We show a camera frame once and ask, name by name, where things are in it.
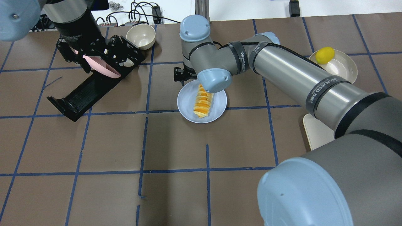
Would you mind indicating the black dish rack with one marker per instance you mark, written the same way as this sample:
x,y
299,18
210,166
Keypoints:
x,y
83,97

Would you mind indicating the black adapter on table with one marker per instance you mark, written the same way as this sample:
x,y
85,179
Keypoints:
x,y
294,8

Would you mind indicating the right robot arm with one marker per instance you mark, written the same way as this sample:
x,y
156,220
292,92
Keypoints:
x,y
356,179

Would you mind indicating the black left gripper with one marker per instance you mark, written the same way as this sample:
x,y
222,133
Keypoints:
x,y
82,31

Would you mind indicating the cream deep bowl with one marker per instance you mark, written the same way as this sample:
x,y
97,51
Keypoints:
x,y
143,36

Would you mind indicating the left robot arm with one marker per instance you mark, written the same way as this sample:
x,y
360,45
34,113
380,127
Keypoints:
x,y
18,17

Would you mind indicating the yellow lemon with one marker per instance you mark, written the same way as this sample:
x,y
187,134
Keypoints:
x,y
324,55

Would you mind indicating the pink plate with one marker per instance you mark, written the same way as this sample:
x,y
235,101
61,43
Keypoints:
x,y
98,64

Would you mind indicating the aluminium frame post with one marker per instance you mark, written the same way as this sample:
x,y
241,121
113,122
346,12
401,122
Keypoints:
x,y
202,8

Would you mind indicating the orange striped bread roll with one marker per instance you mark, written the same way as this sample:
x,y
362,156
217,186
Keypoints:
x,y
203,102

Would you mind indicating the white shallow bowl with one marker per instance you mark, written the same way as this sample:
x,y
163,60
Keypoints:
x,y
341,65

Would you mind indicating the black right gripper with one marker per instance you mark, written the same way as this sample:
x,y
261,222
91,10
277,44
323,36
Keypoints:
x,y
181,75

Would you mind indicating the white rectangular tray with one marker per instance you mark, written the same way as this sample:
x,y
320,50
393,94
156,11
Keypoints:
x,y
317,133

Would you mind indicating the blue plate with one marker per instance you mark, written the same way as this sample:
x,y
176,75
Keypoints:
x,y
186,100

